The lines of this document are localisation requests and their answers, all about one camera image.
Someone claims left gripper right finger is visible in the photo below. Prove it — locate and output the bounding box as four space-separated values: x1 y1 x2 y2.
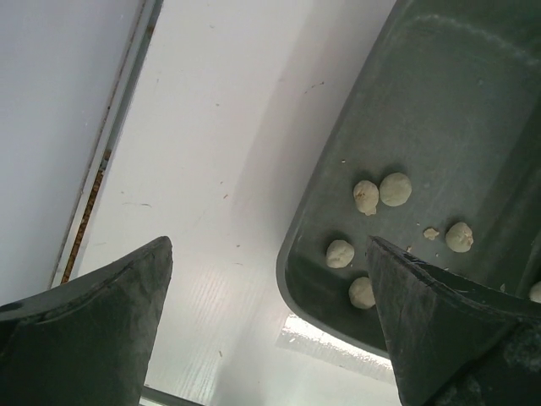
366 237 540 405

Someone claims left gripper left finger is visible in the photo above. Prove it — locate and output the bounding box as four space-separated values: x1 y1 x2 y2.
1 236 173 405

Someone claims grey plastic bin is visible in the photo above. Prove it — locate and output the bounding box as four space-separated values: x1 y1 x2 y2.
276 1 540 356

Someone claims grey litter clump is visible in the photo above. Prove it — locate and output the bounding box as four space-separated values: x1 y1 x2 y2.
353 180 380 216
445 222 473 253
325 239 355 269
380 173 413 207
348 277 375 310
528 281 541 303

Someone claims aluminium mounting rail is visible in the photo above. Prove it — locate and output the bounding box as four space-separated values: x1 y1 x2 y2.
139 386 201 406

